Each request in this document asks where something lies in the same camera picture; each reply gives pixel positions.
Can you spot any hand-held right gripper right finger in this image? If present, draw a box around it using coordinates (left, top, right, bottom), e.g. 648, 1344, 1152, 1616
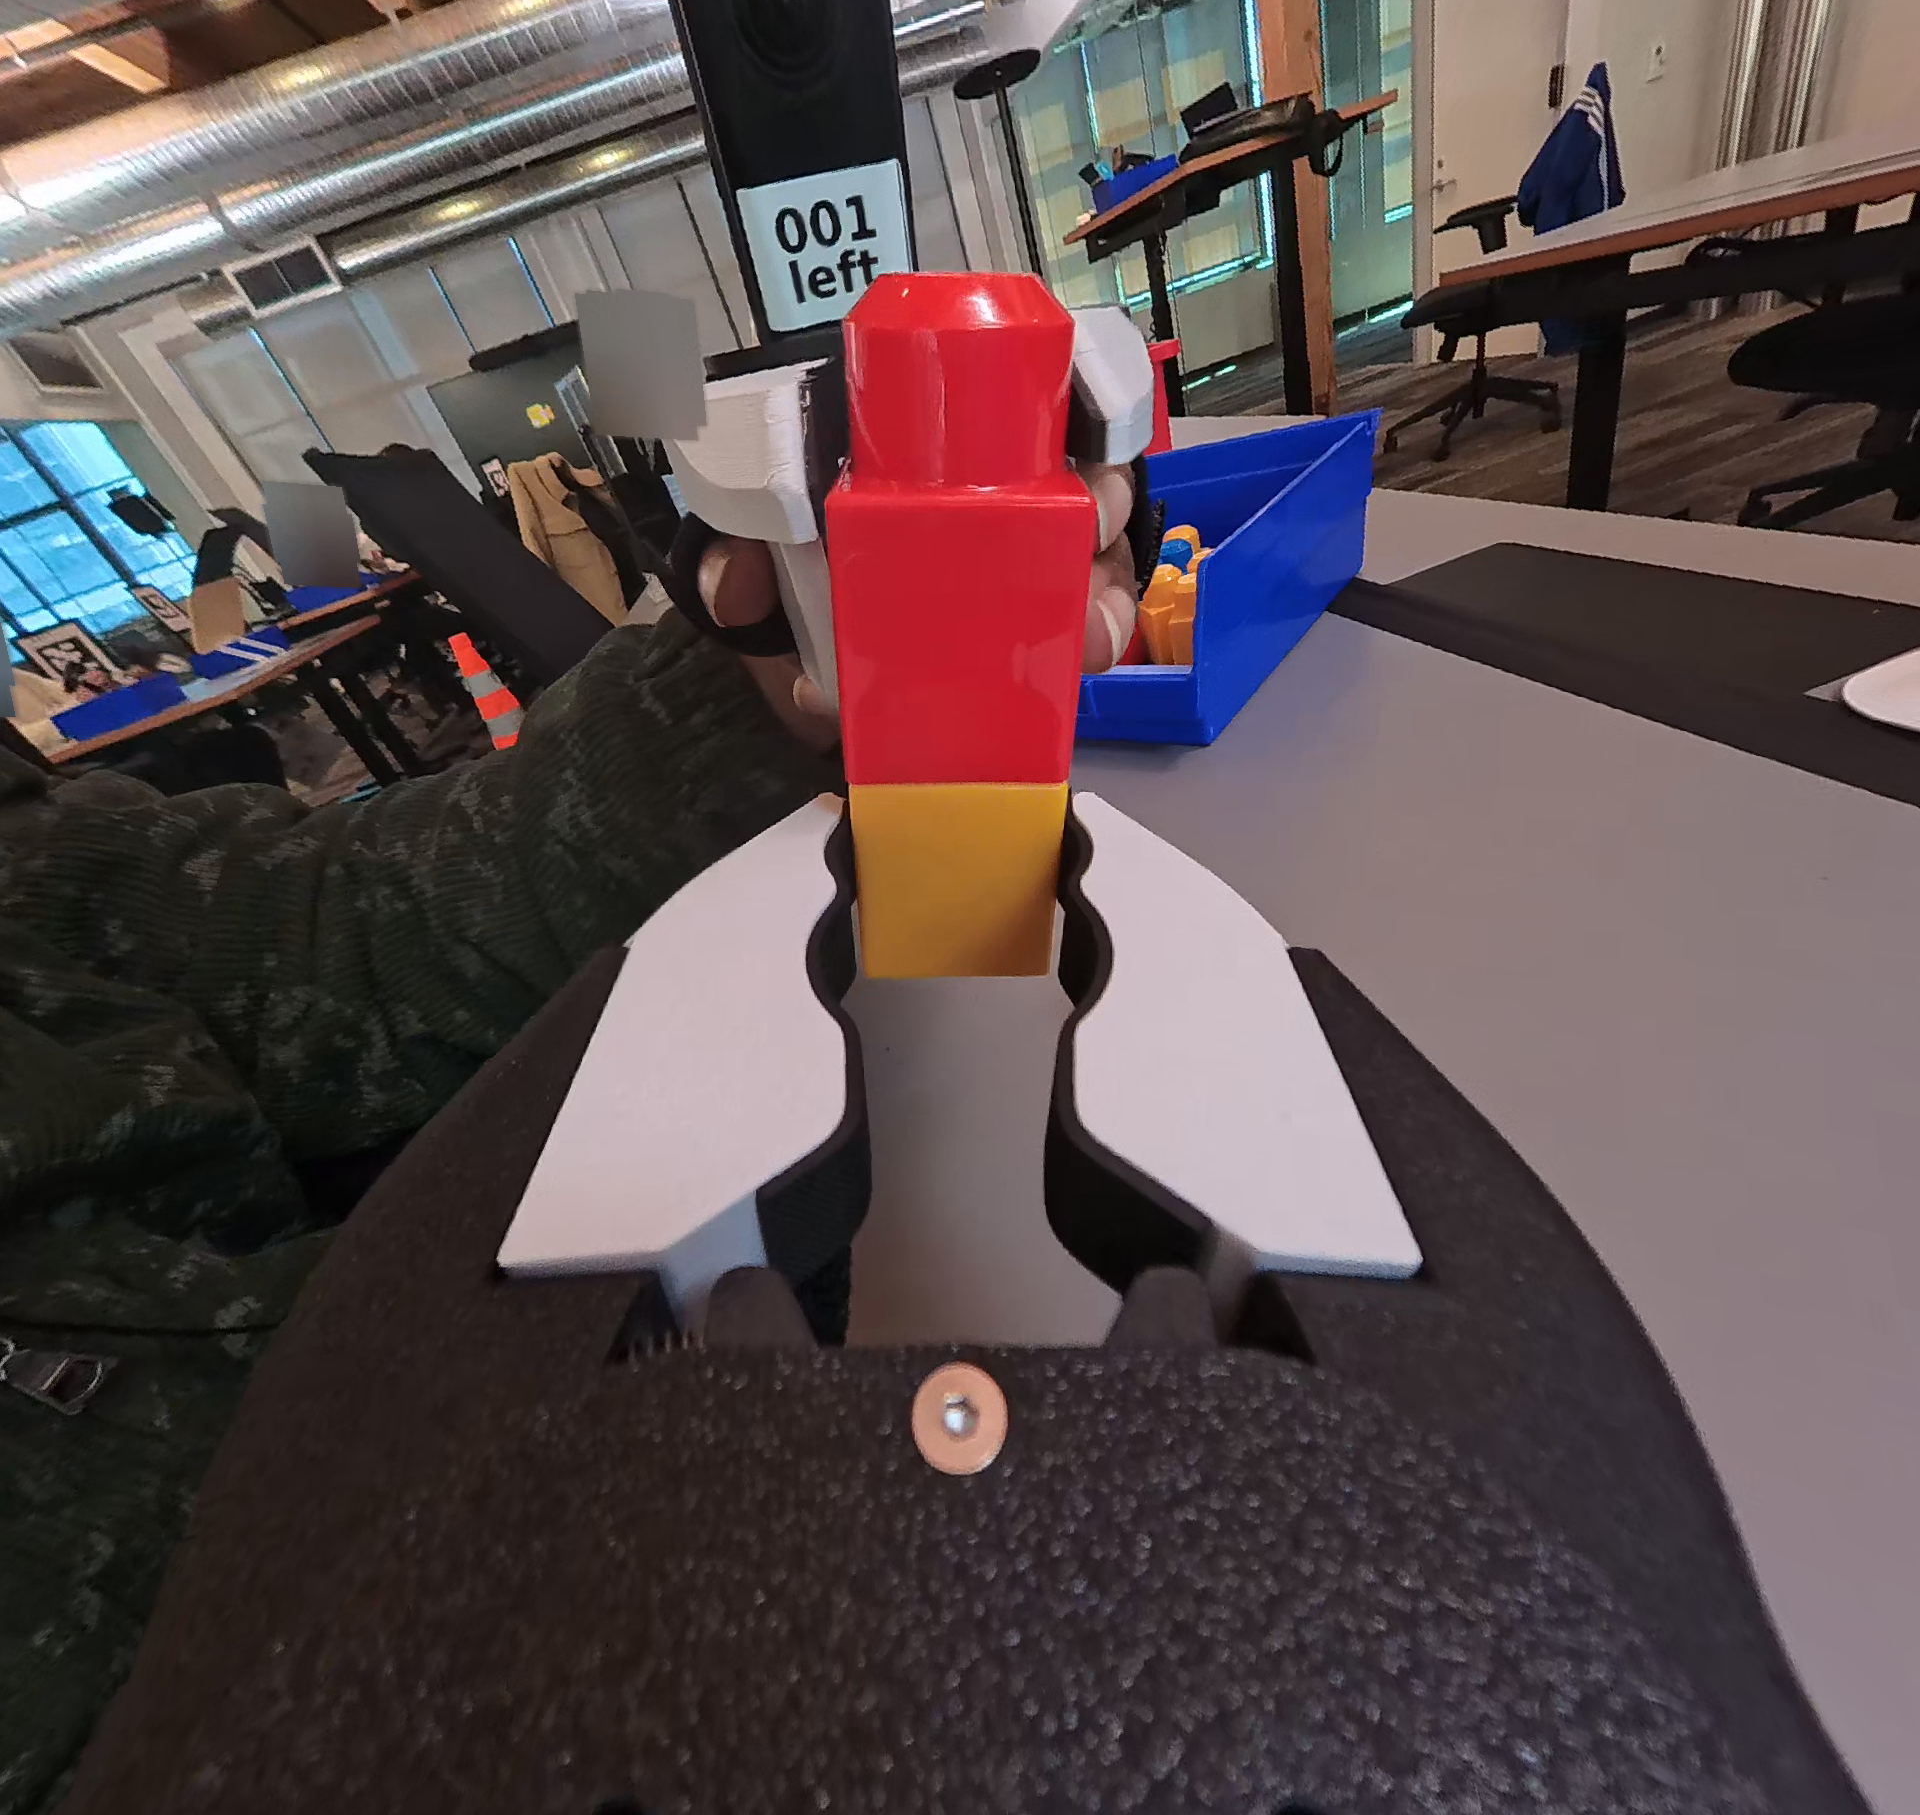
1042, 790, 1429, 1316

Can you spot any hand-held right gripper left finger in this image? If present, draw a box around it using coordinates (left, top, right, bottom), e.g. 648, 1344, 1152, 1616
495, 792, 876, 1342

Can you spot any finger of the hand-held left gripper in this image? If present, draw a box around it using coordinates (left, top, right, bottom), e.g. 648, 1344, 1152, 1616
1065, 304, 1164, 470
656, 360, 847, 714

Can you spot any pile of mega blocks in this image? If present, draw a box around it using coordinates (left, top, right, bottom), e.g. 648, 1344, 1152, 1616
1134, 526, 1214, 670

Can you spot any blue plastic bin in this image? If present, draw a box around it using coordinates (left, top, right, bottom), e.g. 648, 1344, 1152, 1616
1077, 410, 1382, 750

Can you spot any red mega block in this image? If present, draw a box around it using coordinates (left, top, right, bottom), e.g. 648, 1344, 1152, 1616
824, 274, 1094, 790

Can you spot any orange mega block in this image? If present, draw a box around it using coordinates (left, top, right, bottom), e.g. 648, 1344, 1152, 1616
847, 784, 1072, 980

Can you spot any person's left forearm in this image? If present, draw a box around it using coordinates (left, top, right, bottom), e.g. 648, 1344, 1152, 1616
0, 612, 847, 1218

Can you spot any person's left hand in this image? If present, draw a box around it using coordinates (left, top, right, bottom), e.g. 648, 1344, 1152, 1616
692, 462, 1154, 760

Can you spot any tan coat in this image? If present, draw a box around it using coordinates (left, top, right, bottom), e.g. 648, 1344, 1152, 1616
510, 454, 632, 618

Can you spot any black floor lamp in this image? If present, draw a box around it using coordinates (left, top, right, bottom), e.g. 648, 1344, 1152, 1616
955, 51, 1044, 280

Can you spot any wooden standing desk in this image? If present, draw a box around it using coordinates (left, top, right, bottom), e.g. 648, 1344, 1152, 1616
1065, 91, 1398, 414

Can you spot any black leaning panel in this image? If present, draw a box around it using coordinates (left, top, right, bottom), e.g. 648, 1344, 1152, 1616
305, 446, 618, 678

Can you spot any wooden pillar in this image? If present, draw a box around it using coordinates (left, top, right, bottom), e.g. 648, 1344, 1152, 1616
1249, 0, 1339, 414

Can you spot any orange traffic cone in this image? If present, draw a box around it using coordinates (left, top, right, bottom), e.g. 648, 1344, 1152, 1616
451, 634, 524, 752

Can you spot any black office chair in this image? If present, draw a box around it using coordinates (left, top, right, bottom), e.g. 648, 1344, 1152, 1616
1403, 197, 1563, 460
1724, 300, 1920, 528

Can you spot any blue jacket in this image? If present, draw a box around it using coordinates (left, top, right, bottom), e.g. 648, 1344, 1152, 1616
1518, 65, 1627, 234

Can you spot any wooden office table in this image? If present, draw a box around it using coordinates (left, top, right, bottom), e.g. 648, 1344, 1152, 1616
1441, 159, 1920, 512
44, 570, 439, 798

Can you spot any silver ventilation duct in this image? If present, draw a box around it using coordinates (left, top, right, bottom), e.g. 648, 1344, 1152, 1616
1716, 0, 1855, 175

